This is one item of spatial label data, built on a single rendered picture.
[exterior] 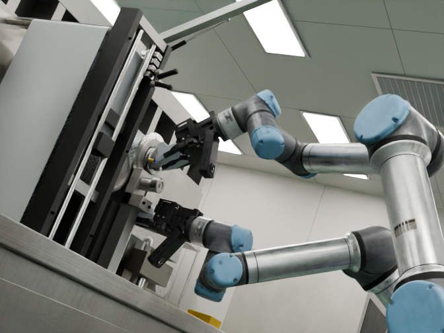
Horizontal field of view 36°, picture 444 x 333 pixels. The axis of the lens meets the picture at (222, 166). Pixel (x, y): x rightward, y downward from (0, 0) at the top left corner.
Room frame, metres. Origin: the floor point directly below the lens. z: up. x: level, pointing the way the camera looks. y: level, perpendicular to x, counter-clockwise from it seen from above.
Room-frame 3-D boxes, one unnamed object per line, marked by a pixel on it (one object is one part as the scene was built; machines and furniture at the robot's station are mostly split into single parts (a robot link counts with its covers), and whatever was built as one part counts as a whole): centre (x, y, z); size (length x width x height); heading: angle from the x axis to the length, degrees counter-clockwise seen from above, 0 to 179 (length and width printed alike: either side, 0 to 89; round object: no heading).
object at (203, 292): (1.68, -0.08, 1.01); 0.11 x 0.08 x 0.11; 3
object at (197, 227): (1.73, -0.01, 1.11); 0.08 x 0.05 x 0.08; 151
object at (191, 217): (1.77, 0.06, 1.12); 0.12 x 0.08 x 0.09; 61
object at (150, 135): (1.77, 0.19, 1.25); 0.15 x 0.01 x 0.15; 151
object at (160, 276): (2.01, 0.24, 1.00); 0.40 x 0.16 x 0.06; 61
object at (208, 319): (1.80, -0.09, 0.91); 0.07 x 0.07 x 0.02; 61
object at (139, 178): (1.72, 0.17, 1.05); 0.06 x 0.05 x 0.31; 61
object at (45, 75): (1.56, 0.49, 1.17); 0.34 x 0.05 x 0.54; 61
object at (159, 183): (1.71, 0.14, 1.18); 0.04 x 0.02 x 0.04; 151
